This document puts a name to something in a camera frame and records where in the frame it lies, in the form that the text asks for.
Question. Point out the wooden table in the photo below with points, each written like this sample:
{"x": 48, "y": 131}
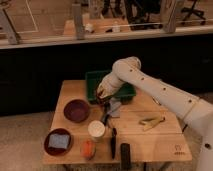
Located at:
{"x": 164, "y": 142}

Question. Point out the dark red plate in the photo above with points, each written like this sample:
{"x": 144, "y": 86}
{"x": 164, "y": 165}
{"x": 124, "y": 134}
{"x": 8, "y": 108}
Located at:
{"x": 57, "y": 151}

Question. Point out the green plastic tray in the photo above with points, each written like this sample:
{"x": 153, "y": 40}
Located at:
{"x": 93, "y": 78}

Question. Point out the dark grape bunch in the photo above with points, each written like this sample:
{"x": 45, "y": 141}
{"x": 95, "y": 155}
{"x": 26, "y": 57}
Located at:
{"x": 99, "y": 99}

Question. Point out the metal cup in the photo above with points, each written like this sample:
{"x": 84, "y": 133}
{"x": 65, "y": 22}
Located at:
{"x": 96, "y": 130}

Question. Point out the black handled knife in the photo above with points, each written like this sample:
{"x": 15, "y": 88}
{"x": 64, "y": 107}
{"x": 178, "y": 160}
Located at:
{"x": 113, "y": 142}

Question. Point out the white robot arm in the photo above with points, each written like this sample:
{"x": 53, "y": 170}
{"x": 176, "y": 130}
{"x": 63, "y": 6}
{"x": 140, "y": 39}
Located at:
{"x": 194, "y": 111}

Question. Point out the purple bowl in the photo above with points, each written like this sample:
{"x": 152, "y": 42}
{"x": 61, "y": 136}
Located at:
{"x": 76, "y": 110}

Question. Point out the black remote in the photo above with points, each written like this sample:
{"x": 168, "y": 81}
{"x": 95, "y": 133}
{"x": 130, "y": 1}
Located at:
{"x": 125, "y": 156}

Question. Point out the grey cloth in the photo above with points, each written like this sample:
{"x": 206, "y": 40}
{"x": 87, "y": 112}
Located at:
{"x": 114, "y": 109}

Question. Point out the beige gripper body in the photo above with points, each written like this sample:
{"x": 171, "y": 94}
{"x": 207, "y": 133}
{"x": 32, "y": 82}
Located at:
{"x": 103, "y": 94}

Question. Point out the silver fork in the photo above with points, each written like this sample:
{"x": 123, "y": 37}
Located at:
{"x": 156, "y": 101}

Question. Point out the black handled scissors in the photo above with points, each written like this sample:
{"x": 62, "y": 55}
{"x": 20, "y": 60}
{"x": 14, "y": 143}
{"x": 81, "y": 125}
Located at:
{"x": 105, "y": 113}

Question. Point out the blue sponge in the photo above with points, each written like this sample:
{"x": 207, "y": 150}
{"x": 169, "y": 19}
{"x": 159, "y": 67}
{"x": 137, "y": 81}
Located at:
{"x": 59, "y": 141}

